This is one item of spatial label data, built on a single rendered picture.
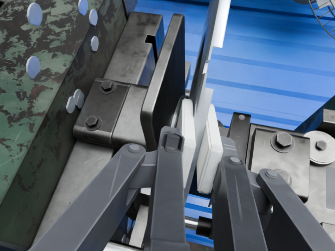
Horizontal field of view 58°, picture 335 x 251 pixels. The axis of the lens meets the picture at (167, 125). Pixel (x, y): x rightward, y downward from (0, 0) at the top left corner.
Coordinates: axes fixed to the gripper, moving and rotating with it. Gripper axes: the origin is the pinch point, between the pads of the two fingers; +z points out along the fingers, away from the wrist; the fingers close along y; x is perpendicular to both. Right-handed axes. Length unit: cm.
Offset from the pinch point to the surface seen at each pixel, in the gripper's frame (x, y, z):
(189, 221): -30.0, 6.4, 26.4
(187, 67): -6.7, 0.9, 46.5
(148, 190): -21.9, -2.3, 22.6
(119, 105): -7.6, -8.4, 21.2
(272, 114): -51, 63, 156
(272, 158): -11.1, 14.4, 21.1
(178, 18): 5.5, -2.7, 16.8
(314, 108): -44, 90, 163
